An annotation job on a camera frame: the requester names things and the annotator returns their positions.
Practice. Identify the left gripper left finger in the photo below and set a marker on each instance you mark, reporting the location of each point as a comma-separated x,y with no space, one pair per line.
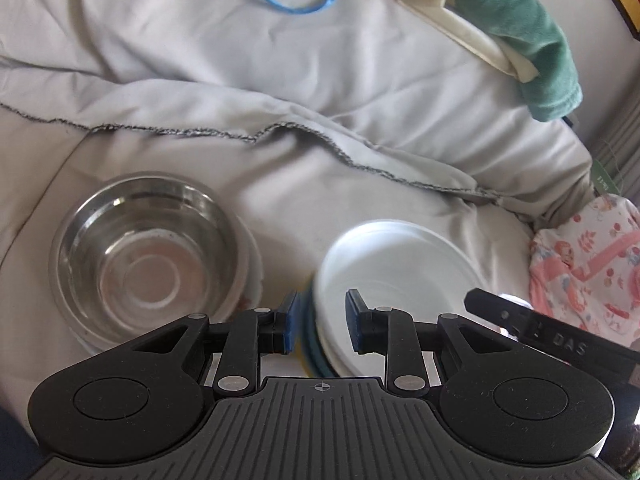
250,336

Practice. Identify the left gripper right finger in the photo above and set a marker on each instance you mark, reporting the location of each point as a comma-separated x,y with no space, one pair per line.
392,334

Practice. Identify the blue enamel bowl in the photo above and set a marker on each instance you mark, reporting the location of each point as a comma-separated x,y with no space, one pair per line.
308,335

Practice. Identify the stainless steel bowl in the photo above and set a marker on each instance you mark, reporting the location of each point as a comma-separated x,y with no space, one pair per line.
145,195

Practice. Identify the cream gold-rimmed bowl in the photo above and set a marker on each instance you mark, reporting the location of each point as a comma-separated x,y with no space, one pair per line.
301,358

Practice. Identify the white floral plate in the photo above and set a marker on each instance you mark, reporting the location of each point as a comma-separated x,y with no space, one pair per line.
124,278

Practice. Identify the pink patterned cloth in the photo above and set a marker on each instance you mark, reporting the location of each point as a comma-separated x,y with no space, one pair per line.
586,271

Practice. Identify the grey sofa cover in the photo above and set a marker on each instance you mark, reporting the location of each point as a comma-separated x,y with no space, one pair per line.
305,125

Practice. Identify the grey curtain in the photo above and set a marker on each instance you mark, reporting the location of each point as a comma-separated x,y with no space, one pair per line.
615,157

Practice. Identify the cream cloth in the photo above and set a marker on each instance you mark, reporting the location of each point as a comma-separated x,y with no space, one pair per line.
442,15

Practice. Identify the green towel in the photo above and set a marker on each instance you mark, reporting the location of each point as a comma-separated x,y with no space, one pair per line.
527,28

